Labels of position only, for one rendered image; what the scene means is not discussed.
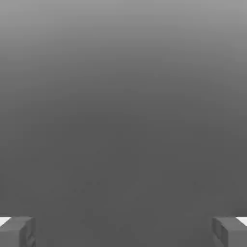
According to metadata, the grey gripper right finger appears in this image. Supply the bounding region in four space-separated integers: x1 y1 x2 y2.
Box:
211 216 247 247

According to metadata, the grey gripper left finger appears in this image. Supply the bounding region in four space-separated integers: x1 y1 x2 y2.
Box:
0 216 37 247

